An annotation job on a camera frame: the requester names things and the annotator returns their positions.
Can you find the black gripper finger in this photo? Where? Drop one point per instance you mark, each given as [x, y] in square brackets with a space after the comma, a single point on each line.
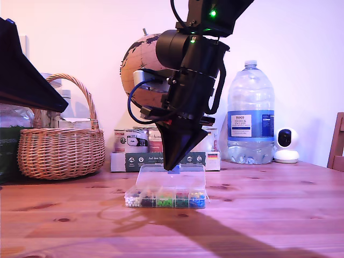
[21, 80]
[190, 139]
[172, 142]

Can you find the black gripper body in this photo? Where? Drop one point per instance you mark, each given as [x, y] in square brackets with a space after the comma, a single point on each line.
[188, 96]

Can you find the silver can pale label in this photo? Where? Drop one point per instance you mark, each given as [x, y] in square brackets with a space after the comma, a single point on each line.
[211, 141]

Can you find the cardboard tray green label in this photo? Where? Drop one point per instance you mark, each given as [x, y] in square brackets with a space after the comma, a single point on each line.
[142, 159]

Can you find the clear plastic pin organizer box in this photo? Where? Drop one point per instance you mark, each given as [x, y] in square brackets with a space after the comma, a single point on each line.
[172, 182]

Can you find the silver can black-white label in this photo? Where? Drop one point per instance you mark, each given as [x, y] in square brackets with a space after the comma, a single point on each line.
[131, 142]

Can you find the white plastic bottle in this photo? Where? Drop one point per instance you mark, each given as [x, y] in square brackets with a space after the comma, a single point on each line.
[66, 104]

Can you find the large clear water bottle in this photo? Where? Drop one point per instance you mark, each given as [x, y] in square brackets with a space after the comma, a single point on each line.
[251, 107]

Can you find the cork globe on stand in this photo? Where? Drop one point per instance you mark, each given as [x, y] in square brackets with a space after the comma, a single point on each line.
[127, 72]

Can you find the pale paper carton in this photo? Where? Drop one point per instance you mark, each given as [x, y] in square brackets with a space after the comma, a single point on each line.
[75, 124]

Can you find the silver green pet food bag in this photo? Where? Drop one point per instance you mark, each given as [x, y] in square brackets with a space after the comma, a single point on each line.
[9, 161]

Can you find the wooden chair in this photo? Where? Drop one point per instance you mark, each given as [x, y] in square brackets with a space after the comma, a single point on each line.
[337, 145]

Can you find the white wall light switch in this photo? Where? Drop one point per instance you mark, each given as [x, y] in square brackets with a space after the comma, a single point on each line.
[26, 45]

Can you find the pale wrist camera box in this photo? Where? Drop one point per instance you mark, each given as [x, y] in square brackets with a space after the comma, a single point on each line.
[141, 76]

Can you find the small white round camera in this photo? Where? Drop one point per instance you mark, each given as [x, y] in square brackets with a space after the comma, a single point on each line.
[286, 145]

